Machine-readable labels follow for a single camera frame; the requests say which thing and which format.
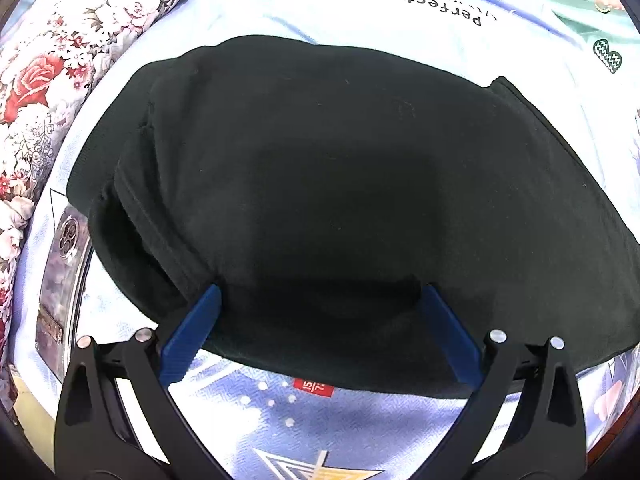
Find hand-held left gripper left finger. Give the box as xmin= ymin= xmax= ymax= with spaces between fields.
xmin=55 ymin=284 xmax=226 ymax=480

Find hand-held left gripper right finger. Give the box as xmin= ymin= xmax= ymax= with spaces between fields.
xmin=421 ymin=284 xmax=588 ymax=480

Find black pants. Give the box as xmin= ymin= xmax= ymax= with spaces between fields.
xmin=66 ymin=34 xmax=640 ymax=401

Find green heart-print quilt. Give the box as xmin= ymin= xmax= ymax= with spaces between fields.
xmin=470 ymin=0 xmax=640 ymax=81

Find red-brown wooden bed rail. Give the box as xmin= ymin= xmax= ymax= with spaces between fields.
xmin=587 ymin=437 xmax=623 ymax=467

